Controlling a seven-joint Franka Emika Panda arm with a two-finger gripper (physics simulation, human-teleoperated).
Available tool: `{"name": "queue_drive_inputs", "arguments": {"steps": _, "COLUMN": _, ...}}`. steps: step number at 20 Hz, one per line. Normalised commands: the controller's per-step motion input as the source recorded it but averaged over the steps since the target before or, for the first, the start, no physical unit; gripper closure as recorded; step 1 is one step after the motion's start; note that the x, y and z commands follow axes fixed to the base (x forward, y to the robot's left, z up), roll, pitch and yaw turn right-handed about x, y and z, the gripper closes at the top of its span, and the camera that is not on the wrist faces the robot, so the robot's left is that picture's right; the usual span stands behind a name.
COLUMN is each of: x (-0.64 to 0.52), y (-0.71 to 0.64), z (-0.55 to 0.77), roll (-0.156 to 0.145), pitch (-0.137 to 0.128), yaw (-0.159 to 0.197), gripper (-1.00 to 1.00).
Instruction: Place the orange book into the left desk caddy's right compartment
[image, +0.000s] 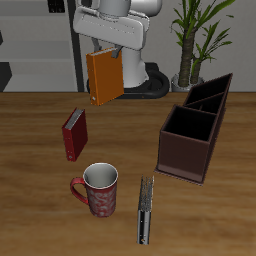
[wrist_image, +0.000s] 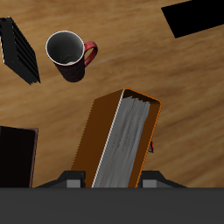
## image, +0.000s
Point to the orange book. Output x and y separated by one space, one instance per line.
105 76

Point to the dark brown desk caddy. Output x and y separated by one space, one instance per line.
188 146

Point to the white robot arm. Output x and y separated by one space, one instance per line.
136 66

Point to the red patterned mug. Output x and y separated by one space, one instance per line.
100 195

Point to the grey shelf unit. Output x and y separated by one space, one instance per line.
36 50

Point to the dark red book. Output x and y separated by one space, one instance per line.
76 136

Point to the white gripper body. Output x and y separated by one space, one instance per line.
110 30

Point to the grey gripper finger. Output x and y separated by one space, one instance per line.
117 51
96 44

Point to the grey speckled book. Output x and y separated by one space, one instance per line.
145 213

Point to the green pot plant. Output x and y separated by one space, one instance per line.
186 53

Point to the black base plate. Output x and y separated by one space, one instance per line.
159 85

